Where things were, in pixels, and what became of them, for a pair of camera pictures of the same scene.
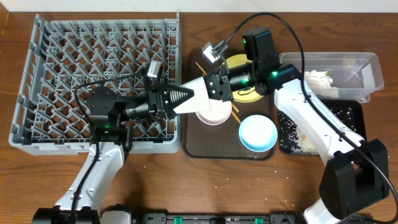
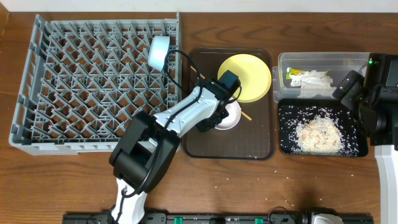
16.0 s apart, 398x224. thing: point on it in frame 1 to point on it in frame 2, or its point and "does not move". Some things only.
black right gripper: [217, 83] to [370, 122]
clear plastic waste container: [351, 76] does not move
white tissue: [320, 84] does not move
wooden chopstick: [205, 73] to [200, 74]
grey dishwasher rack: [67, 58] does not move
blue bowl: [258, 133] to [159, 46]
